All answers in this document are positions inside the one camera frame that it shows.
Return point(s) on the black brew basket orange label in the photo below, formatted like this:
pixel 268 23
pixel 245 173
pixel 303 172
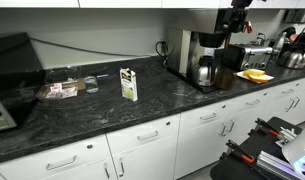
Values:
pixel 212 40

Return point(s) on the black cart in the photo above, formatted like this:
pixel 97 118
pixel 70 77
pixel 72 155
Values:
pixel 245 170

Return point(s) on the orange crust bread slice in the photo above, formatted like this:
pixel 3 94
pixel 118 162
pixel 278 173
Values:
pixel 258 79

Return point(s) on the silver metal bracket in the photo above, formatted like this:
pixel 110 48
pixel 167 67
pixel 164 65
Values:
pixel 287 136

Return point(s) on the silver microwave oven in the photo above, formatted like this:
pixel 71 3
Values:
pixel 2 116

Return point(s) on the white and green carton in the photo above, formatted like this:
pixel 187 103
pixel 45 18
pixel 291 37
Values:
pixel 128 86

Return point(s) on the amber translucent plastic cup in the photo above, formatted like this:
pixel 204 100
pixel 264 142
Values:
pixel 225 80

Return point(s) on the clear plastic container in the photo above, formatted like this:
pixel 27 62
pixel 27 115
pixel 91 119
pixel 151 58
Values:
pixel 63 73

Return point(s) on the brown cardboard piece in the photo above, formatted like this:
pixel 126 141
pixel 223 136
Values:
pixel 81 84

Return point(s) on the bagged food package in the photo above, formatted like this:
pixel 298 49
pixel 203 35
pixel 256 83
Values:
pixel 58 91

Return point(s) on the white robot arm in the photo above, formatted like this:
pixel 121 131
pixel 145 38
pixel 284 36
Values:
pixel 295 150

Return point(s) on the white wall cabinet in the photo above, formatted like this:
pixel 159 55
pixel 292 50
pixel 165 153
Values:
pixel 125 2

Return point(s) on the black and chrome toaster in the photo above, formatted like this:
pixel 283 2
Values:
pixel 252 56

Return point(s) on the black flat panel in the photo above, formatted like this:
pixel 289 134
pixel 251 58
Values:
pixel 12 53

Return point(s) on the black and orange clamp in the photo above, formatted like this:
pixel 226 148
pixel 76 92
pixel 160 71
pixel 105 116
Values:
pixel 267 128
pixel 240 153

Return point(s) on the aluminium extrusion rails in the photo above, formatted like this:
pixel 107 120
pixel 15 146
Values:
pixel 275 165

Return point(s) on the small glass jar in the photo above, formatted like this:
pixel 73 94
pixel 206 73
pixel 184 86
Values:
pixel 91 85

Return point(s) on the yellow bread slice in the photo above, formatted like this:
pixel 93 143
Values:
pixel 253 72

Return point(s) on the small grey utensil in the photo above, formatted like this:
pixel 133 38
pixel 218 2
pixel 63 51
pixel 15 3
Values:
pixel 102 75

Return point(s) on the steel kettle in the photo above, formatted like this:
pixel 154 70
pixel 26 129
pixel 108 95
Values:
pixel 292 60

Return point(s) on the white base cabinet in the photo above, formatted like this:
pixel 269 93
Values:
pixel 152 160

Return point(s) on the orange hot water lever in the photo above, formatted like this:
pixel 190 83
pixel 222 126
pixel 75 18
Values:
pixel 248 26

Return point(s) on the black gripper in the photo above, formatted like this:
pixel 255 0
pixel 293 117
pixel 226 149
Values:
pixel 241 4

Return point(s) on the steel and black coffee machine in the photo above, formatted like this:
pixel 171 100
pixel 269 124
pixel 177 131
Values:
pixel 183 50

